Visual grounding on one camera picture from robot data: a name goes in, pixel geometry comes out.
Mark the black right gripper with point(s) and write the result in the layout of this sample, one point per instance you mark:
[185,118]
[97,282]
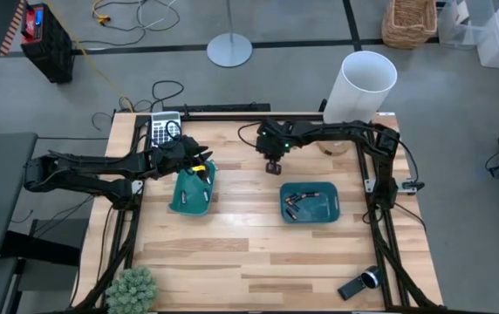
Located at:
[275,144]

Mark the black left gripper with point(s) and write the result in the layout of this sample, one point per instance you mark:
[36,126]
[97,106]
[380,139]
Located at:
[175,154]

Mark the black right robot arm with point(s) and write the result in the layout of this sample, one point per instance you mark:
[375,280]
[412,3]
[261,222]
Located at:
[341,130]

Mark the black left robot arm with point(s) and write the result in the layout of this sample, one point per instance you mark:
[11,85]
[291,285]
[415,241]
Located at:
[40,174]

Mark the yellow tape tag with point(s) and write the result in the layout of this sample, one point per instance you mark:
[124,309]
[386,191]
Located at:
[197,168]

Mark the grey desk calculator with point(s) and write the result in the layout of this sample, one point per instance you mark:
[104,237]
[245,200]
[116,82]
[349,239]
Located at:
[159,131]

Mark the teal plastic bin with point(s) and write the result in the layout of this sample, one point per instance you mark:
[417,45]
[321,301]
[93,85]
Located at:
[319,211]
[190,207]

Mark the white shade wooden lamp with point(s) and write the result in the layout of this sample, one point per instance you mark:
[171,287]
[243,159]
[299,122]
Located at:
[358,87]

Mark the grey round base pole stand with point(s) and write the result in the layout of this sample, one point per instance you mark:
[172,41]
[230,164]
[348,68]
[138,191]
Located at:
[229,50]

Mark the green potted succulent plant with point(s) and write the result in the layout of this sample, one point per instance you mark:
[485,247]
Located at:
[131,292]

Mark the wicker basket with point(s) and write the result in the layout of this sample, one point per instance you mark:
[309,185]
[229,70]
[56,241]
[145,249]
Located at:
[408,24]

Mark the black red power box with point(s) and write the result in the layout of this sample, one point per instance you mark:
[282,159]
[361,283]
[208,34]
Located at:
[49,48]

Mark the black desk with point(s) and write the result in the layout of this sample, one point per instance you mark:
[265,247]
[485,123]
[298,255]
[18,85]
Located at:
[5,209]

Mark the clear plastic container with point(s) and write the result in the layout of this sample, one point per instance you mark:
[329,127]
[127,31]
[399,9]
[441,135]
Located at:
[459,26]

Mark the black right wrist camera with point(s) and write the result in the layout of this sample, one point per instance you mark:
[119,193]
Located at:
[274,167]

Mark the black aluminium rig frame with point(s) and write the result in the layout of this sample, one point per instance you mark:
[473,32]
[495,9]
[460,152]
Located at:
[214,117]

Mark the black handheld camera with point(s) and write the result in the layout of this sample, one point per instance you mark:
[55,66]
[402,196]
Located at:
[358,283]

